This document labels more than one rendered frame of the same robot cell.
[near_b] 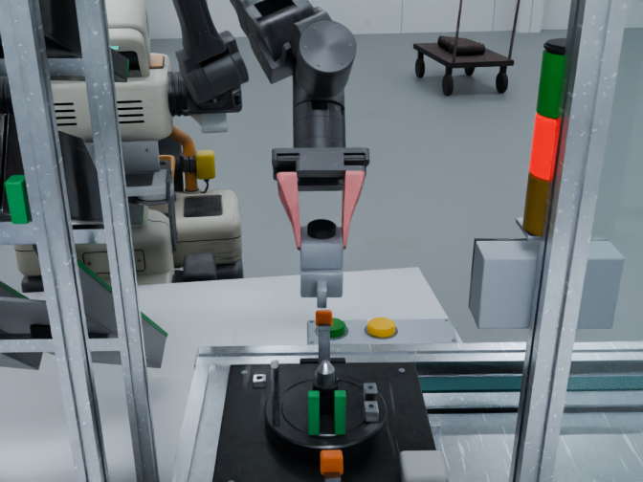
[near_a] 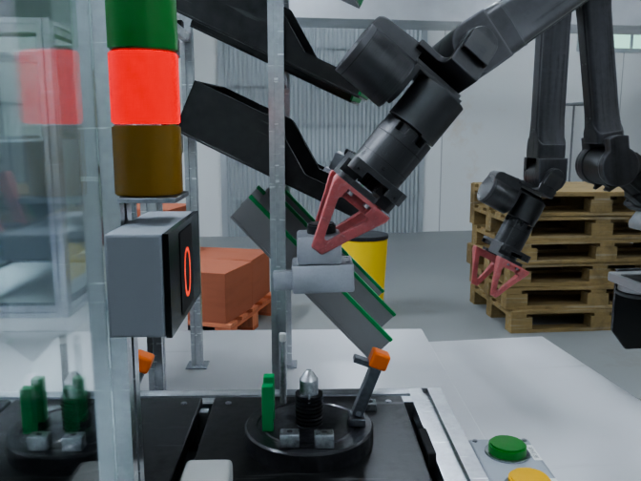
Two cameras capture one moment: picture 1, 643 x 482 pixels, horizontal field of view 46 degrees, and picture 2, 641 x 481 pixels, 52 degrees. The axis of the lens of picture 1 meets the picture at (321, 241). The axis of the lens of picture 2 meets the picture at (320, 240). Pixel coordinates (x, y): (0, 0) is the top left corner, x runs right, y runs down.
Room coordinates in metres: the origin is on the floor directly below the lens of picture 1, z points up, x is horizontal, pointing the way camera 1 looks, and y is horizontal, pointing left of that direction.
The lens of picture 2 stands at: (0.72, -0.67, 1.31)
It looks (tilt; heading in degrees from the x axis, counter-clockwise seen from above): 10 degrees down; 90
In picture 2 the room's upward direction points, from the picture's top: straight up
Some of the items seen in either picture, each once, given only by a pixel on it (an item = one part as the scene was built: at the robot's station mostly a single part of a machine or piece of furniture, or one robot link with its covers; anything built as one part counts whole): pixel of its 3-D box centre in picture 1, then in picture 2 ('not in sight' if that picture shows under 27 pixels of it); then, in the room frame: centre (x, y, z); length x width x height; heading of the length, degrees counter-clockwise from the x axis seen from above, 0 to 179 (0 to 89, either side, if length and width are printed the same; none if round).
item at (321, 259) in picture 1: (321, 258); (312, 256); (0.71, 0.00, 1.17); 0.08 x 0.04 x 0.07; 1
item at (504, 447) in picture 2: (331, 330); (506, 450); (0.92, -0.01, 0.96); 0.04 x 0.04 x 0.02
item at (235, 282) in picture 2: not in sight; (168, 266); (-0.31, 3.65, 0.39); 1.37 x 1.05 x 0.77; 176
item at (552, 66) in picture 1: (571, 82); (140, 15); (0.59, -0.20, 1.39); 0.05 x 0.05 x 0.05
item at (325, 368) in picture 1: (325, 371); (308, 381); (0.71, 0.00, 1.04); 0.02 x 0.02 x 0.03
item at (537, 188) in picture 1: (555, 201); (146, 159); (0.59, -0.20, 1.29); 0.05 x 0.05 x 0.05
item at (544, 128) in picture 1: (564, 143); (143, 89); (0.59, -0.20, 1.34); 0.05 x 0.05 x 0.05
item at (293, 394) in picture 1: (325, 413); (309, 431); (0.71, 0.00, 0.98); 0.14 x 0.14 x 0.02
